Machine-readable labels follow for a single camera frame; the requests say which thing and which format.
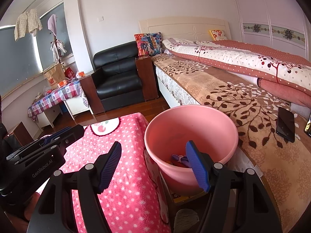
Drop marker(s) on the brown paper bag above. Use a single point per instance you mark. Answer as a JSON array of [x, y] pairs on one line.
[[55, 76]]

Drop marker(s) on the cream knitted sweater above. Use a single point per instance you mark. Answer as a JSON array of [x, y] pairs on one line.
[[28, 23]]

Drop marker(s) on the orange and white packet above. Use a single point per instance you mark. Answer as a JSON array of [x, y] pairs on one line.
[[80, 74]]

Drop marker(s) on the floral quilt with dotted border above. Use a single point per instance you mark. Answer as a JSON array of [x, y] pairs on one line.
[[230, 55]]

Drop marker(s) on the orange wrapper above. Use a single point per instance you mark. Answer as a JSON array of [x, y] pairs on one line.
[[178, 164]]

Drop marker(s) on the black smartphone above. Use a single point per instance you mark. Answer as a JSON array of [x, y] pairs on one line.
[[285, 126]]

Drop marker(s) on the blue white cloth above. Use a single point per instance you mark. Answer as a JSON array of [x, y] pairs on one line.
[[181, 157]]

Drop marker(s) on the pink hanging garment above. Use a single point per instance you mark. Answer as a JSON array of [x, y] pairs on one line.
[[52, 24]]

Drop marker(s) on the checkered cloth side table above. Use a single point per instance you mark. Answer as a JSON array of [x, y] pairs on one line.
[[55, 94]]

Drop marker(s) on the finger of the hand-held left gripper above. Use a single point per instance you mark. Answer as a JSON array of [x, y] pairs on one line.
[[73, 133], [36, 148]]

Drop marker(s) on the pink plastic bucket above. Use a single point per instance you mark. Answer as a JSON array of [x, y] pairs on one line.
[[170, 131]]

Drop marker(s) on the white bed with headboard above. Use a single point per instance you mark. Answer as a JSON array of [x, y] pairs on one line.
[[184, 28]]

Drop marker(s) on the person's left hand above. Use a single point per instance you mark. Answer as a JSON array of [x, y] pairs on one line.
[[32, 203]]

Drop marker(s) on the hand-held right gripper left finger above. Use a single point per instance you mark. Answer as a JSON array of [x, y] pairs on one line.
[[109, 167]]

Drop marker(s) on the smartphone with lit screen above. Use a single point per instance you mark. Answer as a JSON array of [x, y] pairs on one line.
[[308, 126]]

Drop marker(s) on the red box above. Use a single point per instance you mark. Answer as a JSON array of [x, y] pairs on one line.
[[70, 74]]

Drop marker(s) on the white wardrobe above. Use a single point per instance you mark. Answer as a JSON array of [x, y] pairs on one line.
[[255, 9]]

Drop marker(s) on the narrow grey window blind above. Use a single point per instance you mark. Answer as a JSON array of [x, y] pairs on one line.
[[65, 29]]

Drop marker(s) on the wooden coat rack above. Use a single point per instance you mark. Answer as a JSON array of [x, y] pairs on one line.
[[54, 37]]

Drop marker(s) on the white hanging garment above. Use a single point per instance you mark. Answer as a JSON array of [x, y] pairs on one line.
[[58, 51]]

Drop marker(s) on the bed with floral quilt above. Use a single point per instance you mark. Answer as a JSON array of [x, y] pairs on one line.
[[218, 89]]

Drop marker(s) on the orange box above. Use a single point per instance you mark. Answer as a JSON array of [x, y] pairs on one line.
[[62, 83]]

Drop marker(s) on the colourful comic print pillow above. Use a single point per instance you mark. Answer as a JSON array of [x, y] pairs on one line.
[[148, 44]]

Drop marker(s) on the yellow pillow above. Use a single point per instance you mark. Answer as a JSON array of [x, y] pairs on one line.
[[218, 34]]

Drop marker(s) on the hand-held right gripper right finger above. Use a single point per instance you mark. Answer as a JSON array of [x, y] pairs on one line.
[[198, 167]]

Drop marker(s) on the wide grey window blind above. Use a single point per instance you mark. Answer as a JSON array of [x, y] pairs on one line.
[[17, 58]]

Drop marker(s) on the clear plastic bag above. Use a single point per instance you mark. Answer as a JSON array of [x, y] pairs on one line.
[[44, 92]]

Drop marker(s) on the grey slipper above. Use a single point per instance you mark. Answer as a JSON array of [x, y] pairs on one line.
[[185, 220]]

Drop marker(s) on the white table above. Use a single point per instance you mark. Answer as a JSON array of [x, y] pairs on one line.
[[77, 104]]

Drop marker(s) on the pink polka dot blanket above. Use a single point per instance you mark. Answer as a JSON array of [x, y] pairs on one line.
[[126, 199]]

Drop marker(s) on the blue container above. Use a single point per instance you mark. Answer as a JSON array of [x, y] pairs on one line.
[[63, 107]]

